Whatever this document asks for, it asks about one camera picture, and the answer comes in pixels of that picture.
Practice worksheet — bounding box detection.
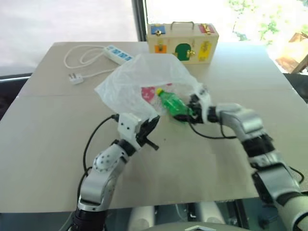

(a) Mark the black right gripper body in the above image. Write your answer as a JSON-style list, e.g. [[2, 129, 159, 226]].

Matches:
[[188, 95, 205, 124]]

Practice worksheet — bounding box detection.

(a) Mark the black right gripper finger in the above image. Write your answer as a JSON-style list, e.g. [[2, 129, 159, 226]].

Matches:
[[172, 114, 197, 124], [188, 94, 200, 109]]

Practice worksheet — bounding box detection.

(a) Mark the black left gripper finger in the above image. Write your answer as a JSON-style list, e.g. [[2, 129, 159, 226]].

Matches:
[[146, 115, 161, 136], [141, 134, 160, 151]]

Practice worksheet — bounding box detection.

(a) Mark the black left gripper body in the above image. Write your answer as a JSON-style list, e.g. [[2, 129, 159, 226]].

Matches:
[[135, 119, 152, 146]]

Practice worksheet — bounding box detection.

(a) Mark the green plastic bottle yellow cap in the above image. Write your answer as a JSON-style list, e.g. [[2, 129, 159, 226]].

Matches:
[[156, 88, 194, 124]]

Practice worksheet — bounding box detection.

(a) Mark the translucent white plastic bag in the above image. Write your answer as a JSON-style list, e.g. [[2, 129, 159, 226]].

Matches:
[[94, 53, 210, 121]]

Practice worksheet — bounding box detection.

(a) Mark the pink patterned packet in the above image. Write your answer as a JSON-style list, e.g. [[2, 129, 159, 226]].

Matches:
[[140, 82, 173, 104]]

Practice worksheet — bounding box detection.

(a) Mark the grey rounded shape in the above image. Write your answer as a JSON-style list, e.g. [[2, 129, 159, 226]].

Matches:
[[198, 201, 228, 225], [129, 204, 157, 230]]

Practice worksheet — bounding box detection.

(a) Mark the white power strip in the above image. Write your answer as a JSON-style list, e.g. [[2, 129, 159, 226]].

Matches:
[[103, 45, 134, 65]]

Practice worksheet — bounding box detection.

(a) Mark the grey robot torso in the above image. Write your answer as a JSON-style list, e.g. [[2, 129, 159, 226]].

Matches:
[[148, 217, 244, 231]]

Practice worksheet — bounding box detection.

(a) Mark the dark window pillar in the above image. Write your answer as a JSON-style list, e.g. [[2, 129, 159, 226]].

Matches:
[[130, 0, 149, 43]]

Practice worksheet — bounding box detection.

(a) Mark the dark furniture beside table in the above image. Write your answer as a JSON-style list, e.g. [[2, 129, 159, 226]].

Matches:
[[0, 64, 35, 121]]

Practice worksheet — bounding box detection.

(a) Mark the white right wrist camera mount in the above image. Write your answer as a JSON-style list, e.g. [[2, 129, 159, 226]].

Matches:
[[192, 85, 213, 124]]

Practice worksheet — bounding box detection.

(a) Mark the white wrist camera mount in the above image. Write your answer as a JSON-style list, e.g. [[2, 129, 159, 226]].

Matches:
[[192, 85, 213, 124], [117, 112, 143, 151]]

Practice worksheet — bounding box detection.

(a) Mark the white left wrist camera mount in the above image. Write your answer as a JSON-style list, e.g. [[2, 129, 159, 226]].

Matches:
[[117, 112, 143, 151]]

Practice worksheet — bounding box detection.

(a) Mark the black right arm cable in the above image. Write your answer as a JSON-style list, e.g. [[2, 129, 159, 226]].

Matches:
[[188, 120, 238, 140]]

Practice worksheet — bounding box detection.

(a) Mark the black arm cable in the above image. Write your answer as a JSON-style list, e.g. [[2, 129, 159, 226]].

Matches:
[[188, 120, 238, 140], [77, 114, 120, 200]]

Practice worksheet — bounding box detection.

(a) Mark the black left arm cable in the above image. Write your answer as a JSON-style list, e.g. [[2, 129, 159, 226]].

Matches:
[[77, 114, 120, 200]]

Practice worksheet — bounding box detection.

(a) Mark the wooden lock box with handle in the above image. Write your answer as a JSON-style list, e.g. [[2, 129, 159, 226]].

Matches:
[[146, 21, 220, 65]]

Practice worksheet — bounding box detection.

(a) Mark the white power cord with plug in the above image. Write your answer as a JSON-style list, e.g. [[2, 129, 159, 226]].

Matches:
[[64, 45, 116, 86]]

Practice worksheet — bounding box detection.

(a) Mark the wooden frame outside window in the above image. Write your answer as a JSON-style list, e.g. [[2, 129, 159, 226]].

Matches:
[[274, 31, 308, 74]]

